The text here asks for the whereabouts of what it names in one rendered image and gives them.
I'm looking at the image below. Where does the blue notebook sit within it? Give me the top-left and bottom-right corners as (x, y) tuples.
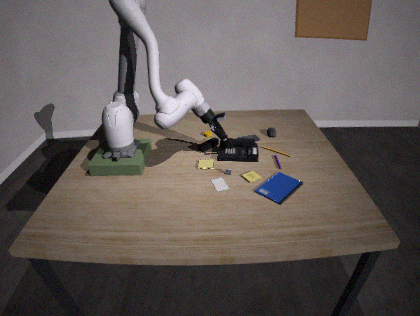
(255, 172), (303, 205)

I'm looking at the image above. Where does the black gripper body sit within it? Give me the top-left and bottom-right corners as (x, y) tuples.
(199, 109), (217, 128)

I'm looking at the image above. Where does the black computer mouse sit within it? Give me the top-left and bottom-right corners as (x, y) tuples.
(267, 128), (276, 138)

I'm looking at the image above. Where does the black telephone handset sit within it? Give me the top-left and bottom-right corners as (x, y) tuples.
(220, 138), (255, 146)

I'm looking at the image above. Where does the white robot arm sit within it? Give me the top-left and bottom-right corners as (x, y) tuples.
(102, 0), (210, 161)

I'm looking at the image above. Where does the black desk phone body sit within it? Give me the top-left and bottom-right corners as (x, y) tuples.
(218, 143), (259, 162)

